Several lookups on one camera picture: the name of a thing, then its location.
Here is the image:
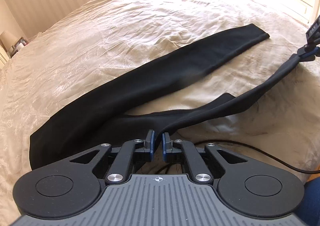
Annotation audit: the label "black pants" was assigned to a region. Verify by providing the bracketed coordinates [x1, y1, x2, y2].
[29, 24, 300, 169]

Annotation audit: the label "beige embroidered bedspread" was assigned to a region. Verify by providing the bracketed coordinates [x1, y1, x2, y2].
[1, 0, 319, 225]

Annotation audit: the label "black cable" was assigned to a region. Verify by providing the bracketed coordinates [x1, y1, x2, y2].
[194, 140, 320, 174]

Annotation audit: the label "picture frame on nightstand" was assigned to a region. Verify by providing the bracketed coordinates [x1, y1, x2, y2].
[10, 37, 29, 57]

